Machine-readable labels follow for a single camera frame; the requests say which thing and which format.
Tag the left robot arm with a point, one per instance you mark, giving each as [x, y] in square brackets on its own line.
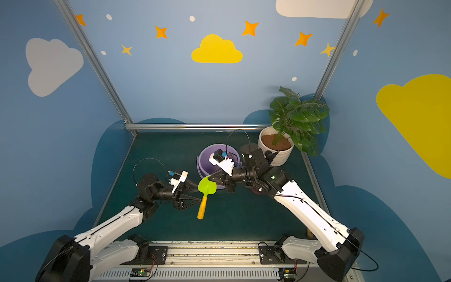
[89, 254]

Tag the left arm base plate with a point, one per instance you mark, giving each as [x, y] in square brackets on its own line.
[155, 254]

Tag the right aluminium post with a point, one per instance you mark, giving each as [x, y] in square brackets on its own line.
[344, 38]

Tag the left controller board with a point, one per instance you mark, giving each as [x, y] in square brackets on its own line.
[140, 273]

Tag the controller board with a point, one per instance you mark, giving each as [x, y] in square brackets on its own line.
[287, 275]
[140, 273]

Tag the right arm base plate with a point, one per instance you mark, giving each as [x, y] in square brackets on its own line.
[268, 255]

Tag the aluminium post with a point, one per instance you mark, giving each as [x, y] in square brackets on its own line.
[344, 38]
[77, 29]

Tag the purple plastic bucket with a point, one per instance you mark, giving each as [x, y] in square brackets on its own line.
[205, 168]

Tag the white ribbed plant pot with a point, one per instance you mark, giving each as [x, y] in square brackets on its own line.
[270, 140]

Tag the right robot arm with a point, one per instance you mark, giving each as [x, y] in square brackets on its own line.
[336, 246]

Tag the green artificial plant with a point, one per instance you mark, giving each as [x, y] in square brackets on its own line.
[301, 120]

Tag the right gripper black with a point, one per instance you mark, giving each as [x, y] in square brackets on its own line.
[228, 177]

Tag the green trowel yellow handle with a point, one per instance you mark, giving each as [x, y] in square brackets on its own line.
[206, 187]

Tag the aluminium back rail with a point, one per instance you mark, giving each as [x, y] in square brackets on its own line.
[185, 127]

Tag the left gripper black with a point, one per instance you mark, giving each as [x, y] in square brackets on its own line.
[178, 197]

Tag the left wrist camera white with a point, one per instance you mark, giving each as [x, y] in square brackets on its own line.
[176, 179]

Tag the aluminium rail frame front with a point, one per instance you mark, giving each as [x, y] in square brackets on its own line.
[227, 260]

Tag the left aluminium post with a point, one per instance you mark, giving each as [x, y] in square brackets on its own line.
[77, 29]

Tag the right controller board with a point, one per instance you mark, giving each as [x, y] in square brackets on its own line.
[287, 275]

